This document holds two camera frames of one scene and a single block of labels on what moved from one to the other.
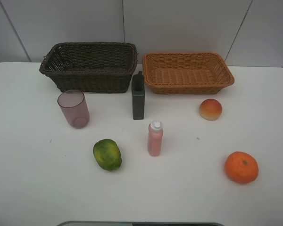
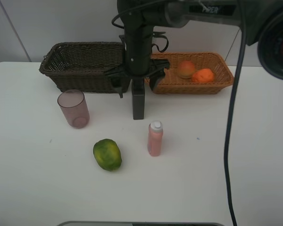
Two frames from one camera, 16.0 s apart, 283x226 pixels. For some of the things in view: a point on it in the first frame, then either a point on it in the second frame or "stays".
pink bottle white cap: [154, 138] stays
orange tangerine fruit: [241, 167] -> [203, 75]
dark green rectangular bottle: [138, 90] stays
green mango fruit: [107, 154] stays
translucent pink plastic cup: [73, 104] stays
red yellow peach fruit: [210, 109] -> [186, 69]
